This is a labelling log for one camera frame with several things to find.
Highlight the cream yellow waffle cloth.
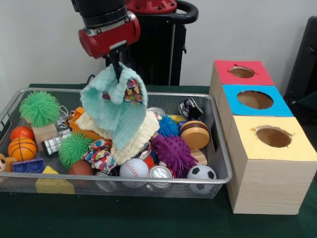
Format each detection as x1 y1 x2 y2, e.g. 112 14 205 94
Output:
74 110 160 165

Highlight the small green spiky ball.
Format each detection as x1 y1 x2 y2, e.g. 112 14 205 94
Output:
58 131 94 169

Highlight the dark green table cloth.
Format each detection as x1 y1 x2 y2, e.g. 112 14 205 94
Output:
0 83 317 238

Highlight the wooden box with three holes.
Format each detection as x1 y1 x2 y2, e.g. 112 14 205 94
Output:
209 59 317 215

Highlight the small soccer ball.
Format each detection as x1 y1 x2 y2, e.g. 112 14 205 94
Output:
187 165 217 180

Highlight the black upright panel stand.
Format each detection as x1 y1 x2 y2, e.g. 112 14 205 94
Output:
285 16 317 112

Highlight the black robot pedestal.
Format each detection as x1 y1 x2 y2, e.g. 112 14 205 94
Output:
106 0 200 86

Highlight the orange mini basketball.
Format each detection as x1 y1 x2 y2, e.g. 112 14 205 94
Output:
7 137 38 162

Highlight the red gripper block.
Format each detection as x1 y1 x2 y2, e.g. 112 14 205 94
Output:
78 17 142 81

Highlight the multicoloured patterned fabric ball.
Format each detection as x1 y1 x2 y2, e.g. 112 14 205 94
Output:
82 139 117 174

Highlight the green spiky rubber ball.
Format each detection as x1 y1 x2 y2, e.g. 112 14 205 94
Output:
19 91 61 128

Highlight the small baseball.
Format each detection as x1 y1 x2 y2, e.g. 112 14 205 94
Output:
119 159 149 179

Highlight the shallow clear mesh bin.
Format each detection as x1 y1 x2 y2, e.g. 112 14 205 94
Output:
0 88 233 200

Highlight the silver red drink can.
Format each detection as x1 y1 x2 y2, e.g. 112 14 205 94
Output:
149 165 174 181

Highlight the mint green waffle cloth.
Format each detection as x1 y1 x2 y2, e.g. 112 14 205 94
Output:
80 63 148 151

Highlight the brown wooden yo-yo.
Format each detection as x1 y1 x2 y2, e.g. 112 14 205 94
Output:
179 120 211 151

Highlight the purple spiky ball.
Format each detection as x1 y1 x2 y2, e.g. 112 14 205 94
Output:
150 135 198 178

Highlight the small dark patterned pouch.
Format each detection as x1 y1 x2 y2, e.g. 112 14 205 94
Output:
124 79 144 104

